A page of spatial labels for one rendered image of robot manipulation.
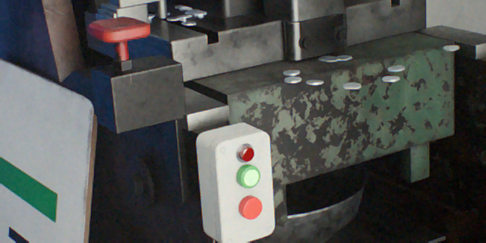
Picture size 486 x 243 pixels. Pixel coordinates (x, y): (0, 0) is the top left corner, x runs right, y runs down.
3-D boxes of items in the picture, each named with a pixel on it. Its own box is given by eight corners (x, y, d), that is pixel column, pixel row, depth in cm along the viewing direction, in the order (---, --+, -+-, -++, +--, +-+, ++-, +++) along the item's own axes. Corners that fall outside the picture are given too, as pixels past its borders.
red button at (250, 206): (263, 216, 115) (262, 195, 114) (244, 222, 114) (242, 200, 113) (258, 213, 116) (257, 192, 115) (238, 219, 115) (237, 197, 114)
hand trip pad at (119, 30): (159, 85, 115) (154, 22, 113) (114, 95, 112) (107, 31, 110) (134, 74, 121) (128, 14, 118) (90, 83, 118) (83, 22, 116)
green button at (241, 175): (261, 185, 114) (260, 163, 113) (241, 191, 113) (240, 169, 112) (256, 182, 115) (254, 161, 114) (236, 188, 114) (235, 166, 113)
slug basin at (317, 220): (411, 237, 157) (411, 180, 154) (233, 301, 140) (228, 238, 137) (294, 178, 185) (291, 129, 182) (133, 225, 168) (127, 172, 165)
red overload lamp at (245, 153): (257, 162, 113) (257, 143, 113) (240, 166, 112) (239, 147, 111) (253, 159, 114) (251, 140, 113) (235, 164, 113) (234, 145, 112)
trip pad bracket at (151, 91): (196, 203, 122) (183, 53, 116) (126, 223, 117) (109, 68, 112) (174, 189, 127) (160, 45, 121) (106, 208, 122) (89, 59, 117)
